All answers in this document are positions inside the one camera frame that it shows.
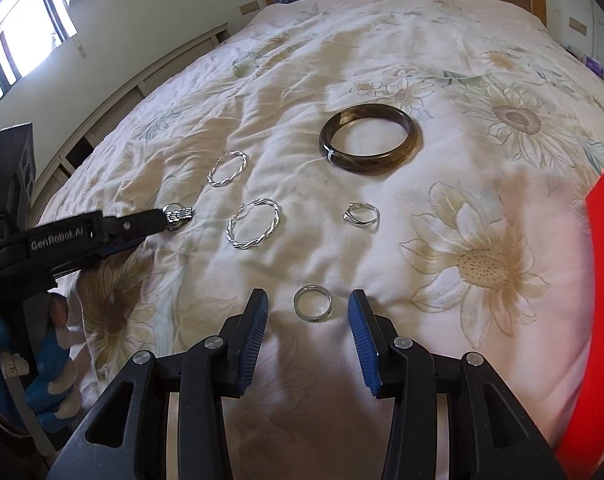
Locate floral cream duvet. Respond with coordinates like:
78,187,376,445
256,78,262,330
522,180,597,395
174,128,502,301
29,0,604,480

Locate low white wall cabinet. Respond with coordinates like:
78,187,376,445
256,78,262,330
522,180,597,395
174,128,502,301
32,22,230,211

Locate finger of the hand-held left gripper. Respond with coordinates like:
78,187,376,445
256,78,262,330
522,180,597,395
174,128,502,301
101,208,171,244
56,238,146,278

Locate person's left hand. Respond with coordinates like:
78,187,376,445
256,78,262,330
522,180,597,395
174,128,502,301
0,294,83,432

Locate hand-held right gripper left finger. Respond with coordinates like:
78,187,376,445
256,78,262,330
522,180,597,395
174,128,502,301
47,287,270,480

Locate window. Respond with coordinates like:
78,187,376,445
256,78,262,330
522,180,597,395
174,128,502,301
0,0,78,106

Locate red cardboard box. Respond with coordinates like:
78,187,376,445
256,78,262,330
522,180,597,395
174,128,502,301
554,161,604,480

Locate dark green stone bangle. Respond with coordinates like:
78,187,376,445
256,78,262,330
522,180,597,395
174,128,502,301
318,103,418,176

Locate wavy silver ring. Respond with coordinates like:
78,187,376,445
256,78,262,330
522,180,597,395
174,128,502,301
343,202,381,231

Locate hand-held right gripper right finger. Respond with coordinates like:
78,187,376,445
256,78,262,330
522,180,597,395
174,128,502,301
347,289,568,480

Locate twisted silver hoop earring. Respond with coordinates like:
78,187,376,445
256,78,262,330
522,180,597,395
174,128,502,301
207,151,249,188
225,198,281,251

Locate plain silver band ring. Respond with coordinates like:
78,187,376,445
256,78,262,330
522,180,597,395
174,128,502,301
292,285,333,322

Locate silver wrist watch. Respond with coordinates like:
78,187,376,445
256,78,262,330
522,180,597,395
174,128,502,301
163,202,194,232

